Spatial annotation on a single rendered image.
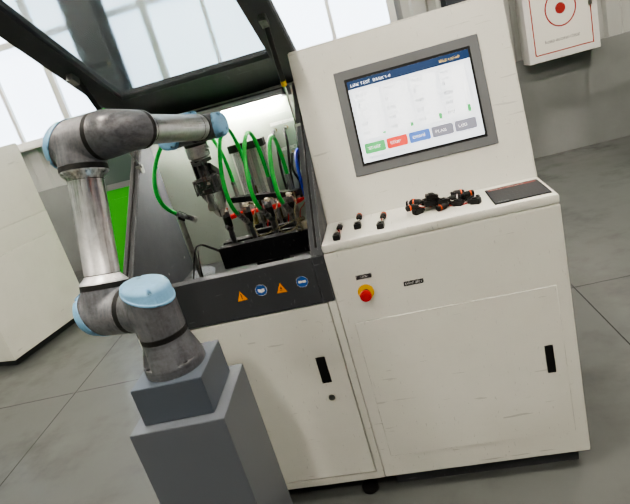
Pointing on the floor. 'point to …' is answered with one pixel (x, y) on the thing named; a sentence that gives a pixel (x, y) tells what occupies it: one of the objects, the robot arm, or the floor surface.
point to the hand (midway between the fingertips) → (220, 212)
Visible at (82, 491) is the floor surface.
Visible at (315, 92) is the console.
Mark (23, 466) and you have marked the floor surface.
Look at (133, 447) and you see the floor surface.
